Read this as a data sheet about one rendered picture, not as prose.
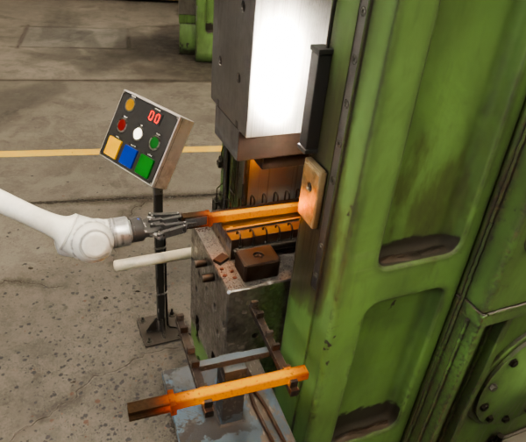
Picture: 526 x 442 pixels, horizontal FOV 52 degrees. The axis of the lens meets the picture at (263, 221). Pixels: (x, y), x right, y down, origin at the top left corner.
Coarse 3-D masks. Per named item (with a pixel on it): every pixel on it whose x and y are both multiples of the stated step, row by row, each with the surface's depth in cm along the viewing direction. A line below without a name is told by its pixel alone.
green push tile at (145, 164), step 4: (140, 156) 201; (144, 156) 200; (140, 160) 201; (144, 160) 200; (148, 160) 198; (152, 160) 197; (140, 164) 200; (144, 164) 199; (148, 164) 198; (152, 164) 197; (136, 168) 201; (140, 168) 200; (144, 168) 199; (148, 168) 198; (136, 172) 201; (140, 172) 200; (144, 172) 199; (148, 172) 198; (144, 176) 199; (148, 176) 198
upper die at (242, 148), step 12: (216, 108) 163; (216, 120) 164; (228, 120) 154; (216, 132) 166; (228, 132) 156; (240, 132) 148; (300, 132) 156; (228, 144) 157; (240, 144) 150; (252, 144) 152; (264, 144) 153; (276, 144) 155; (288, 144) 156; (240, 156) 152; (252, 156) 154; (264, 156) 155; (276, 156) 157
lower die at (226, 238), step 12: (252, 204) 189; (264, 204) 190; (216, 228) 182; (228, 228) 172; (240, 228) 173; (252, 228) 175; (264, 228) 175; (276, 228) 176; (288, 228) 176; (228, 240) 171; (264, 240) 173; (228, 252) 173
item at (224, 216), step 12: (276, 204) 179; (288, 204) 180; (192, 216) 165; (204, 216) 167; (216, 216) 169; (228, 216) 170; (240, 216) 172; (252, 216) 174; (264, 216) 176; (192, 228) 167
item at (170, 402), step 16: (288, 368) 130; (304, 368) 130; (224, 384) 124; (240, 384) 125; (256, 384) 125; (272, 384) 127; (144, 400) 118; (160, 400) 119; (176, 400) 119; (192, 400) 120; (128, 416) 117; (144, 416) 118
